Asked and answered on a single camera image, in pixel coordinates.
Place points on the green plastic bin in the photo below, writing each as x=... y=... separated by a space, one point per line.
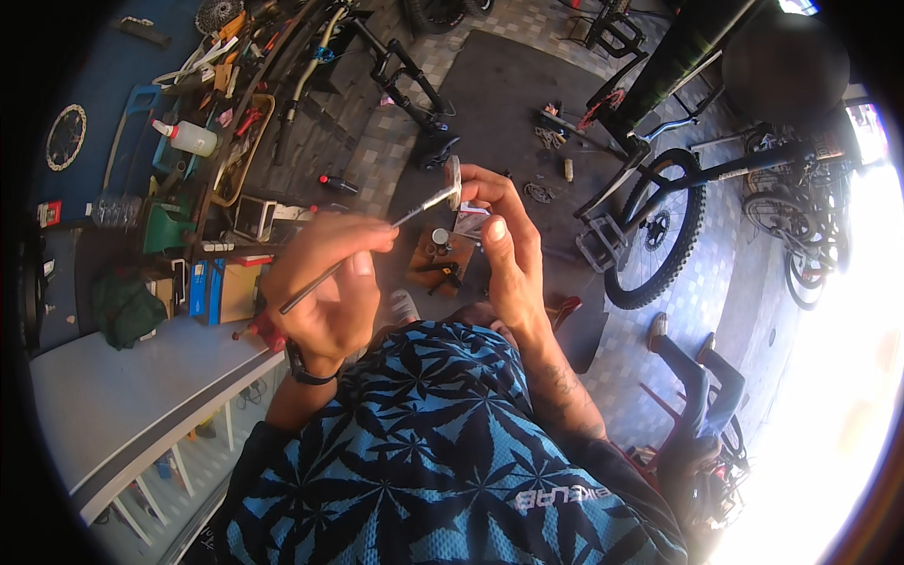
x=166 y=229

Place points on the brake disc rotor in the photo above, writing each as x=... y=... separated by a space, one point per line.
x=67 y=138

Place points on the red plastic stool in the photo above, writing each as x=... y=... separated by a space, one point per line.
x=565 y=312

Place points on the small yellow tube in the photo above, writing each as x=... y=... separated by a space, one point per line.
x=568 y=169

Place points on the wooden board with small parts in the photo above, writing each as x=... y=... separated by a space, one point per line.
x=441 y=265

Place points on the black wrist band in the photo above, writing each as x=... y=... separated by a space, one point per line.
x=305 y=367

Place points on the clear plastic water bottle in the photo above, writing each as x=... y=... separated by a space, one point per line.
x=116 y=210

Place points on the yellow tray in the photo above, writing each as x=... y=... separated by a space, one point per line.
x=244 y=152

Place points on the red plastic chair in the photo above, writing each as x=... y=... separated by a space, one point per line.
x=653 y=441

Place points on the white plastic bottle red cap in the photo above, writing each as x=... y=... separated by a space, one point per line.
x=189 y=138

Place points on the row of parked bicycles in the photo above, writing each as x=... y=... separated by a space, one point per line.
x=805 y=219

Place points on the white open box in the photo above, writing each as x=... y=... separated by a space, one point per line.
x=253 y=217

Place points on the cluttered workbench with tools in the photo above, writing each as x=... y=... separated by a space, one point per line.
x=233 y=78

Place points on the small white red packet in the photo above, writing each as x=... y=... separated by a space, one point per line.
x=470 y=220

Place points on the small brake pad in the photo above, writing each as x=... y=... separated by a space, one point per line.
x=454 y=180

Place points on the green cloth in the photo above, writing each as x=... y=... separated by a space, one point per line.
x=127 y=311

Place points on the black bicycle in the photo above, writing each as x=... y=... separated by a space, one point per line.
x=653 y=226

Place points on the red metal tool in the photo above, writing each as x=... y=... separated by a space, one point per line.
x=265 y=332

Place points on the black spray can red cap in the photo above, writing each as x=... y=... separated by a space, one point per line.
x=339 y=185

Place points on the black floor mat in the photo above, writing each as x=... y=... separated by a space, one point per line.
x=494 y=106

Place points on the person's body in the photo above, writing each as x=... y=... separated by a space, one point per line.
x=424 y=459

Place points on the white table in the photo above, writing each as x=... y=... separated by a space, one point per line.
x=127 y=402

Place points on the brown cardboard box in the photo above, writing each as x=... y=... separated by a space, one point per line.
x=239 y=291

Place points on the person's left hand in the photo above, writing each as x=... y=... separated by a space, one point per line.
x=311 y=282

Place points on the black bicycle suspension fork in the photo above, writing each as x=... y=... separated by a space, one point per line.
x=413 y=85

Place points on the bicycle cassette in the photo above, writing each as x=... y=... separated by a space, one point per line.
x=210 y=15

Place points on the person's right hand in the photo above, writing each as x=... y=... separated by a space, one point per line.
x=519 y=268

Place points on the blue boxes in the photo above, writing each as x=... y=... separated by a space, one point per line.
x=205 y=289

